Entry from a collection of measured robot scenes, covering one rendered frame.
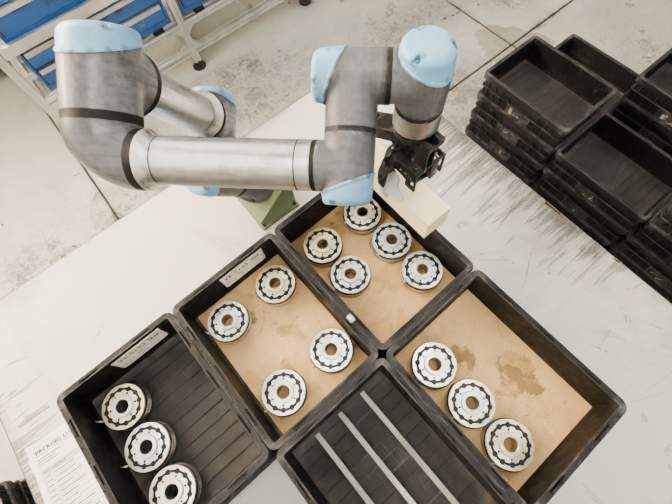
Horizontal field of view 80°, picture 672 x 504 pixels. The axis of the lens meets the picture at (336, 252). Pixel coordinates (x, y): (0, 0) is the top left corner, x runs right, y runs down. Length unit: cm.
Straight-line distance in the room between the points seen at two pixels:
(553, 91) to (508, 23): 113
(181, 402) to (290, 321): 32
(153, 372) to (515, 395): 86
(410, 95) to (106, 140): 44
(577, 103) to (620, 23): 134
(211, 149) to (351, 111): 21
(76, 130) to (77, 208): 187
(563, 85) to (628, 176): 45
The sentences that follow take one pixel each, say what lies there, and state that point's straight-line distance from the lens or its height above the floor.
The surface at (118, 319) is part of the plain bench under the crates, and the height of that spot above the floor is 70.
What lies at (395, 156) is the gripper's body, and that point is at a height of 123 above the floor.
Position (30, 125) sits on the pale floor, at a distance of 310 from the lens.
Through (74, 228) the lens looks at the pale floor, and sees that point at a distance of 252.
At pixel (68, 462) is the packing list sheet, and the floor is 70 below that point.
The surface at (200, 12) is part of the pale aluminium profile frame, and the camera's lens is 271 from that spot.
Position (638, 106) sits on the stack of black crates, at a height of 49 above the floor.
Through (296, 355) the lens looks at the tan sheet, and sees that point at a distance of 101.
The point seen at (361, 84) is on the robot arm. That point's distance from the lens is 58.
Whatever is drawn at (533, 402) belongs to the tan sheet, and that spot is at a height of 83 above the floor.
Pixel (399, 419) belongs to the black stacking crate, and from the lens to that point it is 99.
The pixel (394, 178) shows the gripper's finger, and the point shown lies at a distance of 78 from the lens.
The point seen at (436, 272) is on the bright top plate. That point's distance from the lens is 104.
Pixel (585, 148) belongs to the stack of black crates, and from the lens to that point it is 201.
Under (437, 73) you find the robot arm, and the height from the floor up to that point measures 143.
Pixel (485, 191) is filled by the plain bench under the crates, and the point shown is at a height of 70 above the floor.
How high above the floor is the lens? 182
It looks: 67 degrees down
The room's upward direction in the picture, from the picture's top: 9 degrees counter-clockwise
